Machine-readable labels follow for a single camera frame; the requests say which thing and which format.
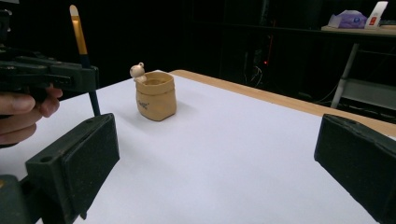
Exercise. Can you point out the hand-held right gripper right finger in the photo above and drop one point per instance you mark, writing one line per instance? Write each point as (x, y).
(361, 165)

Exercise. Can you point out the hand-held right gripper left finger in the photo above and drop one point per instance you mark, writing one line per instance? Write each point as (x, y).
(77, 161)

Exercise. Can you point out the thin black gold-tipped brush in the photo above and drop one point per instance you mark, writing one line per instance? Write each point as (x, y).
(79, 34)

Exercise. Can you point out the tan cup with bear figure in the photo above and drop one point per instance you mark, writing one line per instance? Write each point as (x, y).
(155, 99)

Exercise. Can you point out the white-framed desk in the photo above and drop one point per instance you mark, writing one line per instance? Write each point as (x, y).
(364, 90)

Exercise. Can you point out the wooden table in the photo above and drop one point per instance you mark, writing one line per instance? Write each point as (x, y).
(280, 99)

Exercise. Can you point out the white board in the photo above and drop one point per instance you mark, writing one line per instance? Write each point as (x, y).
(218, 155)

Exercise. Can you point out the purple tissue pack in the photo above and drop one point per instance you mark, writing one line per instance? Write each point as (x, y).
(347, 19)

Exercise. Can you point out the white box with red label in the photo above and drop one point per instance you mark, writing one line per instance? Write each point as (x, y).
(376, 15)

